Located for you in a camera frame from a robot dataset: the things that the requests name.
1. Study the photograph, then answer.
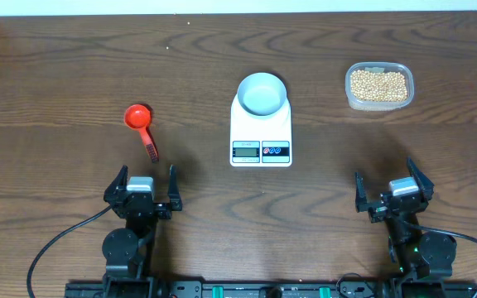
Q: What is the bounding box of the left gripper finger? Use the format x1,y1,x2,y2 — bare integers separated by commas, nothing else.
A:
104,165,128,195
167,165,181,205

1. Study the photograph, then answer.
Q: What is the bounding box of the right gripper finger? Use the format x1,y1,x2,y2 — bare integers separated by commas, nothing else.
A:
354,172,366,205
407,157,434,197

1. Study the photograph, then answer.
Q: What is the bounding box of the red plastic measuring scoop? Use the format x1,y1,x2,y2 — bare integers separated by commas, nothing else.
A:
123,104,159,163

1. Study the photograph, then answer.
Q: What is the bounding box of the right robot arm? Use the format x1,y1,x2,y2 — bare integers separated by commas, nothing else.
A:
354,159,457,297

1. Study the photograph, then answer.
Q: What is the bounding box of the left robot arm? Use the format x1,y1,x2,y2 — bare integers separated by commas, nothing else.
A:
102,166,183,297

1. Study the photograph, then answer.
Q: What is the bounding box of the white digital kitchen scale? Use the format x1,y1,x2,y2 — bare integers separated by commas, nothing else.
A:
229,94,293,167

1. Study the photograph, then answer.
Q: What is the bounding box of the grey round bowl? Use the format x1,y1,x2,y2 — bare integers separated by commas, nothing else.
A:
237,72,287,117

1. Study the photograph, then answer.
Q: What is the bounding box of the clear plastic container of beans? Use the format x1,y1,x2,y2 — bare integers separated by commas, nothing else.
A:
344,61,415,112

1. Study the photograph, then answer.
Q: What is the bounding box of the right black cable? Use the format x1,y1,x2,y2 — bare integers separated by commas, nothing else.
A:
399,217,477,298

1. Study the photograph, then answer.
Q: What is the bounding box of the black cable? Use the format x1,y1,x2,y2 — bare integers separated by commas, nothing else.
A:
399,217,477,298
26,203,114,298

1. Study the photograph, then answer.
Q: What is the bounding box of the left black cable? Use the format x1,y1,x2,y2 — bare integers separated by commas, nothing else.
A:
26,203,114,298

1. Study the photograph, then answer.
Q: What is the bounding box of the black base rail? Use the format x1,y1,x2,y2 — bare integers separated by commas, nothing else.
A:
64,279,477,298

